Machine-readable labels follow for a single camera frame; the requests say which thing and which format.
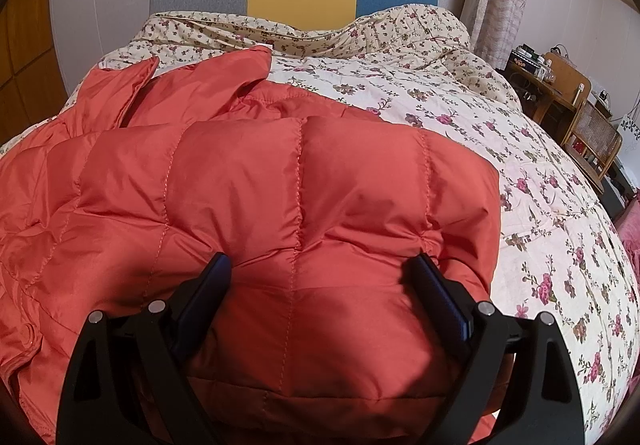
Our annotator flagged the orange quilted jacket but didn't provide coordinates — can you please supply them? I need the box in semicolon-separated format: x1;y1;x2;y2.
0;45;516;445

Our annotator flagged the pink cloth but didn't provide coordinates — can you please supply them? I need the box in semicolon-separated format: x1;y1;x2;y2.
617;190;640;276

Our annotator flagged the wooden chair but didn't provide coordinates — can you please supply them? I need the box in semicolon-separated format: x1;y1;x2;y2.
542;52;623;180

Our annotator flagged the dark box on desk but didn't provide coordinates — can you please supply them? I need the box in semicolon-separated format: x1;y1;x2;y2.
510;45;547;76

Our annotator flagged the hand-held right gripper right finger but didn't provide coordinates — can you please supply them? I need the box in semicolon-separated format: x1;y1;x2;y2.
402;252;586;445

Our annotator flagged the wooden desk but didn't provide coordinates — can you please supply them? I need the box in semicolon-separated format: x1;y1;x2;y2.
505;50;576;146

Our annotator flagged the floral bedspread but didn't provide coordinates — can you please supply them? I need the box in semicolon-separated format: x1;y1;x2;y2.
0;5;640;445

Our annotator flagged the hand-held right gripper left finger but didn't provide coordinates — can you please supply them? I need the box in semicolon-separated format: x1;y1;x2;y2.
57;252;233;445

